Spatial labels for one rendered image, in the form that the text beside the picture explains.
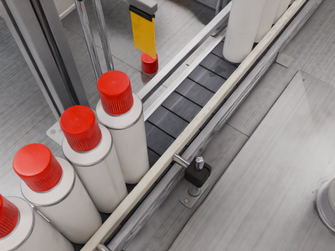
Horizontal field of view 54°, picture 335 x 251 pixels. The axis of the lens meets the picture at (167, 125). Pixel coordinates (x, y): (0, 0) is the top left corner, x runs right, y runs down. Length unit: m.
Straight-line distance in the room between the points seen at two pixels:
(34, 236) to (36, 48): 0.21
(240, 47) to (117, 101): 0.32
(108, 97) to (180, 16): 0.50
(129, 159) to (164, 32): 0.40
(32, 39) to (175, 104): 0.26
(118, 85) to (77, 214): 0.15
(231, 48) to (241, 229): 0.31
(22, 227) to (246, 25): 0.43
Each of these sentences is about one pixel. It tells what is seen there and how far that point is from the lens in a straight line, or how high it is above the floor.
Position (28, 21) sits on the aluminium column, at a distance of 0.40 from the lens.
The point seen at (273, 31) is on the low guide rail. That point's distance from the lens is 0.66.
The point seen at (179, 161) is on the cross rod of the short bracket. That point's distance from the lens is 0.48.
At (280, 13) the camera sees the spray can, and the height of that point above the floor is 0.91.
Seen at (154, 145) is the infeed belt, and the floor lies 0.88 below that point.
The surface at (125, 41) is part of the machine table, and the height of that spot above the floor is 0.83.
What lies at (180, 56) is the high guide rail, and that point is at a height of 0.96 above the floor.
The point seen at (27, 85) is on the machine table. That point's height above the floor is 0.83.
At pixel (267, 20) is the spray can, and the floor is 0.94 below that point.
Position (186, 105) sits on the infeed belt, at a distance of 0.56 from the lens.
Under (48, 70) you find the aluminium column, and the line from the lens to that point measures 0.45.
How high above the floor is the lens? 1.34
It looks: 58 degrees down
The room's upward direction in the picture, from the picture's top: straight up
